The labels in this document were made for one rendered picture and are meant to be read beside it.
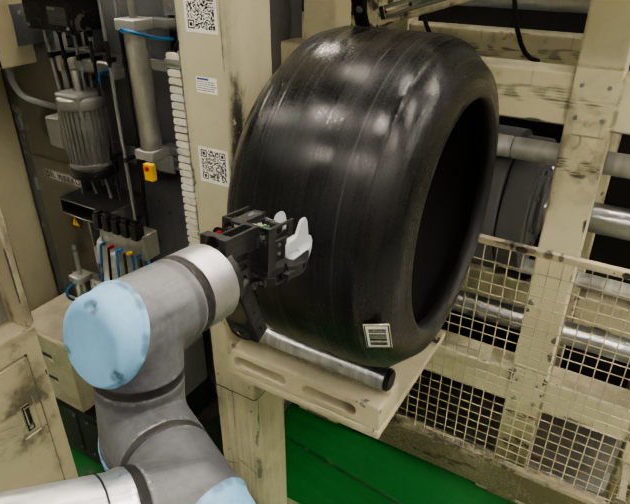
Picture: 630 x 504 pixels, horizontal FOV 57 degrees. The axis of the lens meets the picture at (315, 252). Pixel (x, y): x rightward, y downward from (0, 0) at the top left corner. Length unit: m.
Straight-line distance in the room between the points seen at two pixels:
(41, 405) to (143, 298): 0.94
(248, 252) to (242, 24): 0.53
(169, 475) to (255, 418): 1.01
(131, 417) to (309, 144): 0.45
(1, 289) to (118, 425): 0.80
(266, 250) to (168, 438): 0.25
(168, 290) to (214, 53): 0.63
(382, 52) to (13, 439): 1.11
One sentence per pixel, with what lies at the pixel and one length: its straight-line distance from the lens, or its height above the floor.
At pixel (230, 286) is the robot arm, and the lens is 0.63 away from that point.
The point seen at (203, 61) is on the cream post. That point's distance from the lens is 1.14.
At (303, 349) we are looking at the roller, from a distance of 1.16.
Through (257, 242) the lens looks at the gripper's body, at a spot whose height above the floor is 1.31.
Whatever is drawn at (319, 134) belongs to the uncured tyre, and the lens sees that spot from 0.84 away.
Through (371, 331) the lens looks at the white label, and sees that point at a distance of 0.89.
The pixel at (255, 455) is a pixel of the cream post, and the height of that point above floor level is 0.42.
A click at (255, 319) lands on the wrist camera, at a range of 0.74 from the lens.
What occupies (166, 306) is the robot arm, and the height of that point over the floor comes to 1.33.
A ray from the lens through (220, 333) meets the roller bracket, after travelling 1.22.
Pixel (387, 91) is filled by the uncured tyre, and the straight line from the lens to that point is 0.85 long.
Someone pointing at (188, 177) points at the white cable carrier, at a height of 1.17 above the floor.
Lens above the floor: 1.64
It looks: 29 degrees down
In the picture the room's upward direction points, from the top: straight up
